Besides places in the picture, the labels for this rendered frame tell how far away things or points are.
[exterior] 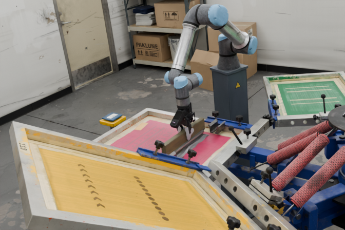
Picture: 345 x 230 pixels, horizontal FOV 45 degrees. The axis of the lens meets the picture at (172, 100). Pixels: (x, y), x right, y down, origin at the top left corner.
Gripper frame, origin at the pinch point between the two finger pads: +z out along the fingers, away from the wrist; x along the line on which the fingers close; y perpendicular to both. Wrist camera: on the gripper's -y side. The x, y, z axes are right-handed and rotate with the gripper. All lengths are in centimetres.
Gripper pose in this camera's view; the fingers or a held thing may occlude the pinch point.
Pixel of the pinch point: (184, 138)
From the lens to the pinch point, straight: 235.7
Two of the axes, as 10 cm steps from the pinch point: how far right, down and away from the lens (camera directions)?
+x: -8.0, -1.4, 5.8
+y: 5.9, -3.7, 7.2
